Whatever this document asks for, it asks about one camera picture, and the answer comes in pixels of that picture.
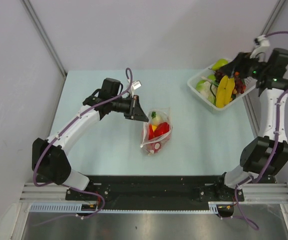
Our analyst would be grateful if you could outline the yellow banana bunch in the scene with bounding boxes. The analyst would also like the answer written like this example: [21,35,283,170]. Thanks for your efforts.
[215,75,235,108]

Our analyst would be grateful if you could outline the green pear toy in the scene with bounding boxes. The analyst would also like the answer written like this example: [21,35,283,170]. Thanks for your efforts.
[211,58,229,71]

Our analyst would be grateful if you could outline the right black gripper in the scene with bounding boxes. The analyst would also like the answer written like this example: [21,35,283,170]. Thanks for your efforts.
[219,52,269,80]

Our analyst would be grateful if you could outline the clear zip top bag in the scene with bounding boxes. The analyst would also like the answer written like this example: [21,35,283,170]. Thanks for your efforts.
[140,107,173,156]

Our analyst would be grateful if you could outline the aluminium frame rail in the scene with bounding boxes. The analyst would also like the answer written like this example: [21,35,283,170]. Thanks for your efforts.
[20,183,288,204]

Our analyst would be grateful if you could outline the white plastic food basket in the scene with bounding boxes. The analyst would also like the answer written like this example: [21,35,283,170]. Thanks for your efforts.
[187,58,256,113]

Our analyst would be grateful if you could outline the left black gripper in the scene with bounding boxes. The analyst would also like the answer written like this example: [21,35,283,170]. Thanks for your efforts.
[110,95,148,123]

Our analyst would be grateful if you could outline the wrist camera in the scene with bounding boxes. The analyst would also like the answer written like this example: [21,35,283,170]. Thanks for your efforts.
[130,80,142,96]
[250,35,270,59]

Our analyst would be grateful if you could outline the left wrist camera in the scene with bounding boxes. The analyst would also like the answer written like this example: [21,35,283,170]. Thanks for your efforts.
[130,80,142,96]

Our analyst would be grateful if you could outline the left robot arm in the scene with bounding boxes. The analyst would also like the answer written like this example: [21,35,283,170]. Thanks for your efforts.
[32,78,148,200]

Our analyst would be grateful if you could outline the red bell pepper toy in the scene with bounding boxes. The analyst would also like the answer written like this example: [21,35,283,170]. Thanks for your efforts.
[154,122,170,138]

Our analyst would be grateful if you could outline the green apple toy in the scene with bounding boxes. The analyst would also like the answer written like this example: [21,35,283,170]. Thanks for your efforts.
[207,74,216,82]

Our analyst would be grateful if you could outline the green leaf toy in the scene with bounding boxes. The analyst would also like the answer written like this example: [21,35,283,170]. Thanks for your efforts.
[151,111,157,118]

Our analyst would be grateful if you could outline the white cauliflower toy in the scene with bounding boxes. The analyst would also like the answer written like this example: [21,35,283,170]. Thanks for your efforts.
[195,80,217,105]

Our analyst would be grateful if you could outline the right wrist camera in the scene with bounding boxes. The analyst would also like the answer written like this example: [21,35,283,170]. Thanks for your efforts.
[250,35,270,59]

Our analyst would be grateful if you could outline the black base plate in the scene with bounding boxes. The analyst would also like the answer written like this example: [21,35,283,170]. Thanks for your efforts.
[65,175,244,212]

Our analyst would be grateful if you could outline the white radish toy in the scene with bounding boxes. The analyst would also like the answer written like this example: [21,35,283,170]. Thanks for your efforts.
[151,114,163,126]

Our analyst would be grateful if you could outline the dark purple grape bunch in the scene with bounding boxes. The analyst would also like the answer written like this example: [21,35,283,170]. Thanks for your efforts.
[214,70,246,96]

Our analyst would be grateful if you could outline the white slotted cable duct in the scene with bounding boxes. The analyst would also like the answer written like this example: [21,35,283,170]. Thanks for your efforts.
[30,203,97,213]

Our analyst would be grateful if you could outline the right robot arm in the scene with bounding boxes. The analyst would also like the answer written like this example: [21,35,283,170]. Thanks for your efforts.
[214,48,288,201]

